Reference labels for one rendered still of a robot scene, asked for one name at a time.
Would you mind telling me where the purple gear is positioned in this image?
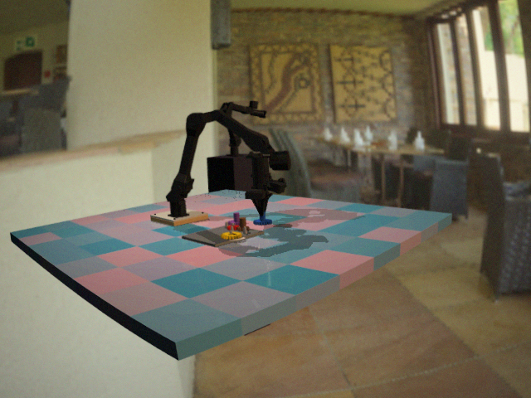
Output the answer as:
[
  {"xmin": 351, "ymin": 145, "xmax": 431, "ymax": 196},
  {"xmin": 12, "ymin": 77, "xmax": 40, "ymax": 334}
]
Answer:
[{"xmin": 227, "ymin": 212, "xmax": 240, "ymax": 226}]

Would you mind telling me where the brown gear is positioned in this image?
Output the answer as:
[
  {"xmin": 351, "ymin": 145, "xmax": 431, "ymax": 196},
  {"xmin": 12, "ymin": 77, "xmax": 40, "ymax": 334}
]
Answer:
[{"xmin": 236, "ymin": 217, "xmax": 250, "ymax": 231}]

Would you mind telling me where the blue gear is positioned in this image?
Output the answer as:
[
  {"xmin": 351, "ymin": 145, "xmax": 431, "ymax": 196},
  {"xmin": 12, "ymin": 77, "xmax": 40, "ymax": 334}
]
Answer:
[{"xmin": 253, "ymin": 212, "xmax": 272, "ymax": 226}]

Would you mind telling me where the yellow gear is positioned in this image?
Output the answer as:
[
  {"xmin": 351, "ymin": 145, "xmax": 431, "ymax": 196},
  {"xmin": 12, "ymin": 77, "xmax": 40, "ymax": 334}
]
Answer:
[{"xmin": 221, "ymin": 232, "xmax": 241, "ymax": 240}]

